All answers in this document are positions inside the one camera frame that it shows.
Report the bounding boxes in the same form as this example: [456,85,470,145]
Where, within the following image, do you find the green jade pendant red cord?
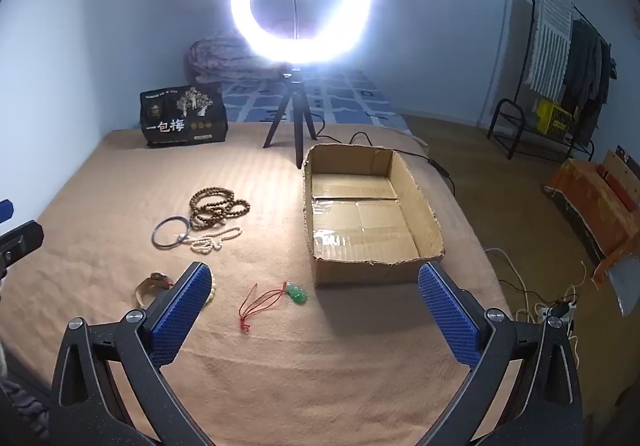
[238,281,309,333]

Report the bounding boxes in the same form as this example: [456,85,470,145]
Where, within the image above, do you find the brown wooden bead necklace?
[189,186,251,231]

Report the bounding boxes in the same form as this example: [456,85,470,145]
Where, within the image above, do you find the orange covered box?
[545,158,640,287]

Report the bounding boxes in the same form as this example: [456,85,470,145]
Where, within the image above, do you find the tan blanket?
[0,118,516,446]

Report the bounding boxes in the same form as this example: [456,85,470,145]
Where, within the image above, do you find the grey foil sheet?
[607,256,640,317]

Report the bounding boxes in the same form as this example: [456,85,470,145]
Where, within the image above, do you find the silver bangle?
[152,217,192,251]

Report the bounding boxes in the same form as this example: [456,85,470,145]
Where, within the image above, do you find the striped white towel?
[527,0,575,96]

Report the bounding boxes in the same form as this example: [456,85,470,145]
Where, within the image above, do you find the blue patterned mat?
[220,70,416,137]

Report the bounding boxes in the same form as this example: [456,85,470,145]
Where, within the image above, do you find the black printed bag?
[140,82,229,149]

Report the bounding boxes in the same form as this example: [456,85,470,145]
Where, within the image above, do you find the cream bead bracelet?
[134,273,219,309]

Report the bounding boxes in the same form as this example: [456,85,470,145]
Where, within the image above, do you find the cardboard box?
[302,143,446,287]

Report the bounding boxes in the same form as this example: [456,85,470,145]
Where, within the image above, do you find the yellow box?
[535,98,573,137]

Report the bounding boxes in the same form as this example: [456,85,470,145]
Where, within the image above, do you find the white ring light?
[231,0,372,66]

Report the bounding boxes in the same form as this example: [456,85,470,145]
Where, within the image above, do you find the flat cardboard piece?
[597,148,640,211]

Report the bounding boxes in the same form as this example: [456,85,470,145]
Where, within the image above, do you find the dark striped cloth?
[0,373,51,442]

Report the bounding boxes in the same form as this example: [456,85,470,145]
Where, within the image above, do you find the black power cable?
[320,131,456,197]

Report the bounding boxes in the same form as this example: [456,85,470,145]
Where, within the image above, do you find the black clothes rack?
[487,0,613,161]

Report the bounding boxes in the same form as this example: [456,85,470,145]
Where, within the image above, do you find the folded grey quilt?
[185,36,286,86]

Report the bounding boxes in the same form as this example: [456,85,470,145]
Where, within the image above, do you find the white power strip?
[535,301,578,323]

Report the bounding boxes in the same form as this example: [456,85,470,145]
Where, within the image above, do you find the white pearl necklace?
[180,226,243,255]

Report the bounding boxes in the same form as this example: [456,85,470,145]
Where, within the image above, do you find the white cable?
[485,248,588,352]

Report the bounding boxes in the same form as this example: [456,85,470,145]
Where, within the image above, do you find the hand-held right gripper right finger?
[417,261,586,446]

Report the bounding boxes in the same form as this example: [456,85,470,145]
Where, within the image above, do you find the dark hanging clothes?
[560,20,616,147]

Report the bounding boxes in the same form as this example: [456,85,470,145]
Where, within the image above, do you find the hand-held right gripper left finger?
[50,261,221,446]

